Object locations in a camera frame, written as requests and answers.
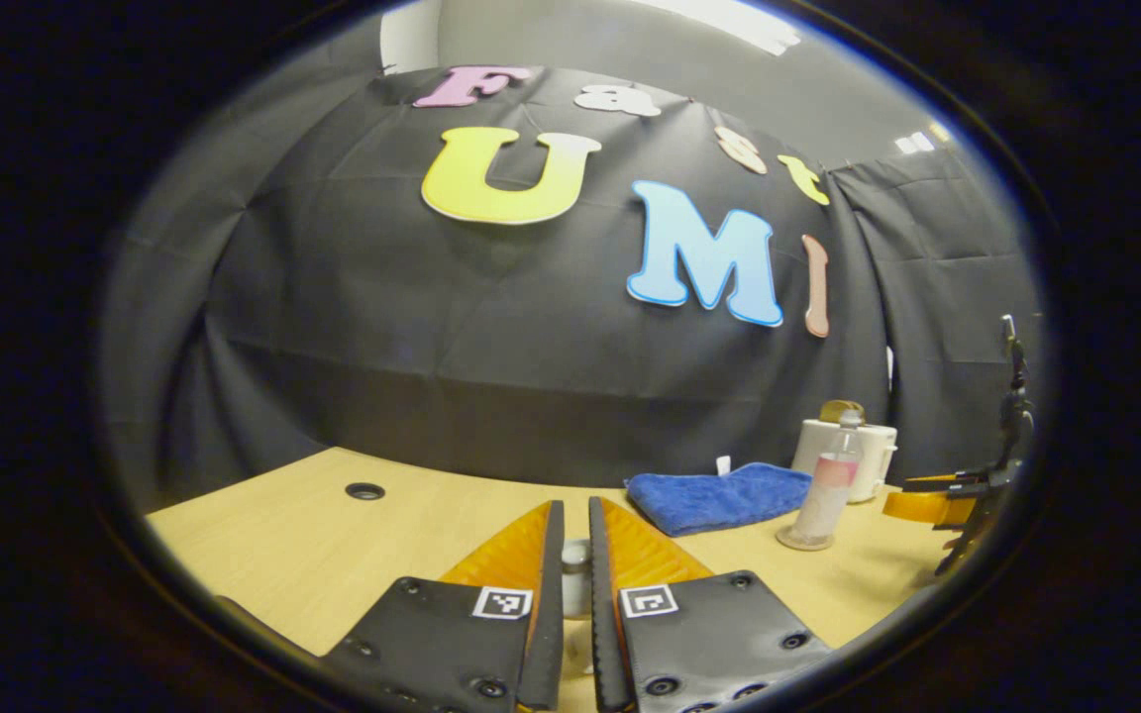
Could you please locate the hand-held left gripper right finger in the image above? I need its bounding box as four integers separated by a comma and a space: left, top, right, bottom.
587, 496, 834, 713

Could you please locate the white toaster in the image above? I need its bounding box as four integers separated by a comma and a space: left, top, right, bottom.
791, 418, 898, 504

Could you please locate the clear water bottle pink label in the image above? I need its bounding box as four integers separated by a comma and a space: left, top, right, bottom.
788, 411, 864, 548

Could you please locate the black backdrop cloth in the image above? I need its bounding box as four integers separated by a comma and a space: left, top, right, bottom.
100, 64, 1045, 511

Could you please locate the small ceiling light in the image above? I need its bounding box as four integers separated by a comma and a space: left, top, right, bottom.
894, 122, 953, 155

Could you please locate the black metal stand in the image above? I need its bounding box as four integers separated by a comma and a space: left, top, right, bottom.
998, 315, 1037, 476

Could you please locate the ceiling light panel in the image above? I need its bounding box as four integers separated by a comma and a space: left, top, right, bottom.
630, 0, 801, 55

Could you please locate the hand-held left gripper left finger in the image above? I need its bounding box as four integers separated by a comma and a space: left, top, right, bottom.
318, 500, 567, 713

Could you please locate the blue towel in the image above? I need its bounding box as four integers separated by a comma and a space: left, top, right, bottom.
625, 456, 814, 538

